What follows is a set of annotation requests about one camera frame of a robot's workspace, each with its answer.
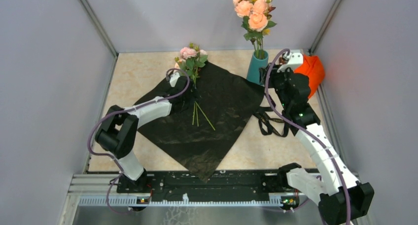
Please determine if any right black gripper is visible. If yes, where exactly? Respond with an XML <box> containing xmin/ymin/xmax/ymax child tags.
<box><xmin>258</xmin><ymin>62</ymin><xmax>294</xmax><ymax>109</ymax></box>

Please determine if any black wrapping paper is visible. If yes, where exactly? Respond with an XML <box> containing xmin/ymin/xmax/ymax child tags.
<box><xmin>138</xmin><ymin>62</ymin><xmax>264</xmax><ymax>182</ymax></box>

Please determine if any black ribbon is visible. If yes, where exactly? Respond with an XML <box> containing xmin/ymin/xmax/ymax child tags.
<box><xmin>253</xmin><ymin>92</ymin><xmax>290</xmax><ymax>138</ymax></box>

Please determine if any pink flower bunch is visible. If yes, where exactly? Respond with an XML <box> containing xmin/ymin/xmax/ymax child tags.
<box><xmin>174</xmin><ymin>43</ymin><xmax>216</xmax><ymax>131</ymax></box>

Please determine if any peach double rose stem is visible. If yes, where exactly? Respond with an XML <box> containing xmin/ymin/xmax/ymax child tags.
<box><xmin>242</xmin><ymin>0</ymin><xmax>276</xmax><ymax>60</ymax></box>

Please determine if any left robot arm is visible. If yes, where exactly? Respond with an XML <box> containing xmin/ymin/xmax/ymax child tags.
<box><xmin>94</xmin><ymin>82</ymin><xmax>191</xmax><ymax>192</ymax></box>

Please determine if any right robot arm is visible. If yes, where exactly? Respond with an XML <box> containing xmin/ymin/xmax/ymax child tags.
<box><xmin>259</xmin><ymin>65</ymin><xmax>375</xmax><ymax>225</ymax></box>

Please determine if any teal ceramic vase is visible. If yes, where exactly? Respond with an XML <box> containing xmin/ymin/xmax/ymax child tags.
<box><xmin>246</xmin><ymin>50</ymin><xmax>269</xmax><ymax>85</ymax></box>

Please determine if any peach rose stem in vase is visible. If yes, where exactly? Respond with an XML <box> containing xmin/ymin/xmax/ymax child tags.
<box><xmin>233</xmin><ymin>0</ymin><xmax>260</xmax><ymax>51</ymax></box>

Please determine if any orange cloth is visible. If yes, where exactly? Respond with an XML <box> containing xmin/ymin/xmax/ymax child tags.
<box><xmin>294</xmin><ymin>55</ymin><xmax>325</xmax><ymax>99</ymax></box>

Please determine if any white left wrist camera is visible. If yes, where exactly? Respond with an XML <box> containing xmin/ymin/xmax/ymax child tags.
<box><xmin>167</xmin><ymin>72</ymin><xmax>181</xmax><ymax>87</ymax></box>

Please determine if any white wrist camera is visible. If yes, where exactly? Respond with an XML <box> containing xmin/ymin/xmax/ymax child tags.
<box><xmin>167</xmin><ymin>72</ymin><xmax>181</xmax><ymax>87</ymax></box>
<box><xmin>278</xmin><ymin>49</ymin><xmax>304</xmax><ymax>72</ymax></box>

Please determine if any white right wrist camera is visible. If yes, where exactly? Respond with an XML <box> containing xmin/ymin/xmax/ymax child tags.
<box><xmin>278</xmin><ymin>49</ymin><xmax>304</xmax><ymax>72</ymax></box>

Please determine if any left aluminium frame post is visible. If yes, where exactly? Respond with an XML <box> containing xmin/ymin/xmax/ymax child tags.
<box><xmin>79</xmin><ymin>0</ymin><xmax>118</xmax><ymax>58</ymax></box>

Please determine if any aluminium frame post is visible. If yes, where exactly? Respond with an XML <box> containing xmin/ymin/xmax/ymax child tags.
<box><xmin>308</xmin><ymin>0</ymin><xmax>343</xmax><ymax>56</ymax></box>
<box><xmin>79</xmin><ymin>0</ymin><xmax>118</xmax><ymax>58</ymax></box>

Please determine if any grey cable duct rail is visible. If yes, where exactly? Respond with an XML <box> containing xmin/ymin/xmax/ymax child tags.
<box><xmin>78</xmin><ymin>195</ymin><xmax>290</xmax><ymax>207</ymax></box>

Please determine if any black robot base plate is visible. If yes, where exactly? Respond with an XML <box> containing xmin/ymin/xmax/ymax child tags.
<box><xmin>116</xmin><ymin>170</ymin><xmax>303</xmax><ymax>206</ymax></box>

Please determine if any right aluminium frame post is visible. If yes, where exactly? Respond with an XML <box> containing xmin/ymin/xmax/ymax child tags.
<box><xmin>308</xmin><ymin>0</ymin><xmax>343</xmax><ymax>56</ymax></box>

